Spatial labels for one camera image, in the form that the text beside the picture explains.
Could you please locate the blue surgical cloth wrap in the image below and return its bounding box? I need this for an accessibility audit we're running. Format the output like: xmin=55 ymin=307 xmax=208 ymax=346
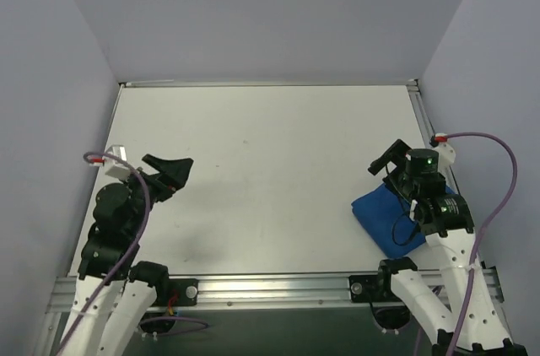
xmin=351 ymin=183 xmax=456 ymax=259

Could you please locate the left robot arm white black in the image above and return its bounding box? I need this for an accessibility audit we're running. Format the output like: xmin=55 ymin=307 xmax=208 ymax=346
xmin=57 ymin=149 xmax=193 ymax=355

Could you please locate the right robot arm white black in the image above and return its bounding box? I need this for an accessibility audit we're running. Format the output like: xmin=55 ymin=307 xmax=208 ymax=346
xmin=368 ymin=140 xmax=527 ymax=355

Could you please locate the aluminium right frame rail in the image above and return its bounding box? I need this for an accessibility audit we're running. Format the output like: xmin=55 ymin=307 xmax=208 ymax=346
xmin=407 ymin=79 xmax=459 ymax=192

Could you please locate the aluminium frame rail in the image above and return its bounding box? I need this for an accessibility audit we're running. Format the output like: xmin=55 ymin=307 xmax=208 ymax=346
xmin=121 ymin=79 xmax=419 ymax=88
xmin=45 ymin=267 xmax=505 ymax=313
xmin=407 ymin=79 xmax=459 ymax=192

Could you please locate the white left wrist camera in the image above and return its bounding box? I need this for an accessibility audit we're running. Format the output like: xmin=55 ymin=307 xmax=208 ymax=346
xmin=103 ymin=144 xmax=132 ymax=181

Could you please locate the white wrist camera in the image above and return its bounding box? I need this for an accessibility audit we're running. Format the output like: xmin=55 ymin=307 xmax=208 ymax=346
xmin=429 ymin=133 xmax=456 ymax=170
xmin=103 ymin=144 xmax=132 ymax=181

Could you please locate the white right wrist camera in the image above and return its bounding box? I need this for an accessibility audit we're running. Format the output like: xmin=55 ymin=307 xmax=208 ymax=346
xmin=429 ymin=133 xmax=456 ymax=170

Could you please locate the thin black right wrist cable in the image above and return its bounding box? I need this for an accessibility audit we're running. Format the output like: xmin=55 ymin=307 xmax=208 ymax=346
xmin=391 ymin=211 xmax=423 ymax=247

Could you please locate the aluminium back frame rail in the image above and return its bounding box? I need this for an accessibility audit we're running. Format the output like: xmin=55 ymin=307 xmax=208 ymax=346
xmin=121 ymin=79 xmax=419 ymax=88

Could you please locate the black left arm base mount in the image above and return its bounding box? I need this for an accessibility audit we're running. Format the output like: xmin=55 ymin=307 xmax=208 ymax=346
xmin=152 ymin=278 xmax=199 ymax=308

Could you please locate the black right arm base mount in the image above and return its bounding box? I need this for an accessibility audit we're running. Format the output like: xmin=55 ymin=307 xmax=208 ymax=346
xmin=348 ymin=274 xmax=385 ymax=304

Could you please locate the aluminium front frame rail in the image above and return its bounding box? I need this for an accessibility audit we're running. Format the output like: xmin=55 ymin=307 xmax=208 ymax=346
xmin=45 ymin=267 xmax=505 ymax=313

